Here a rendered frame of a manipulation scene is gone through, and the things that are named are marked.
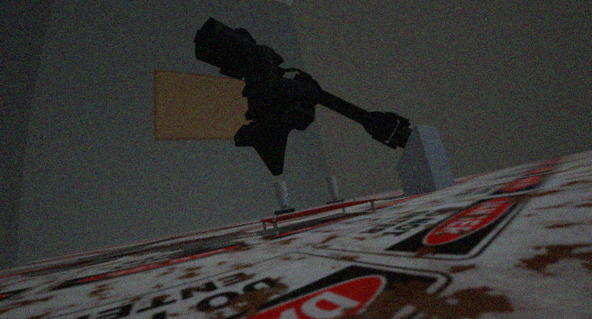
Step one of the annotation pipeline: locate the red circuit board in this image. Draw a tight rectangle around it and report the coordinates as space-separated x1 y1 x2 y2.
261 176 377 235

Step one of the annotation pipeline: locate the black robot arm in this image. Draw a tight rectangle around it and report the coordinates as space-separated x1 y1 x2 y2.
194 17 413 149

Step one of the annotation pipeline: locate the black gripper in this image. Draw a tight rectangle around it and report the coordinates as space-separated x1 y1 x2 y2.
234 70 320 176

